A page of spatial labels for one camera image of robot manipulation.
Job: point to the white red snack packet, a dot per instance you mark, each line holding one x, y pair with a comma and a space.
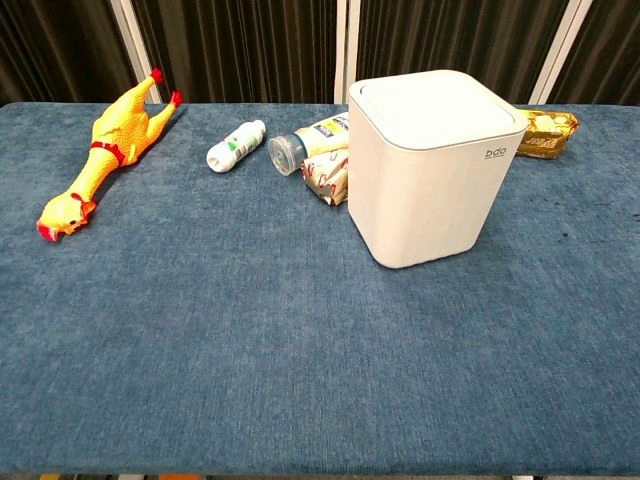
327, 177

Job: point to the dark pleated curtain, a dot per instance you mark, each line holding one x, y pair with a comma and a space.
240, 50

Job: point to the yellow rubber chicken toy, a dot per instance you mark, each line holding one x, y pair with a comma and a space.
107, 145

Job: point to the white trash bin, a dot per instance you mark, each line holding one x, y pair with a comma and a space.
425, 175

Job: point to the white frame post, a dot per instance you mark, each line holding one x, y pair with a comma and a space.
347, 47
560, 50
134, 45

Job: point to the small white plastic bottle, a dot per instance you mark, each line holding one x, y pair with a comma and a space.
237, 146

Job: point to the blue fabric table cover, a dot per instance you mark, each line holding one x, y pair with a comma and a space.
250, 325

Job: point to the cream tube with clear cap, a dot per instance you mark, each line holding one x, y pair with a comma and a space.
310, 142

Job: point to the gold foil snack package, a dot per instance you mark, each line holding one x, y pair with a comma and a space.
545, 137

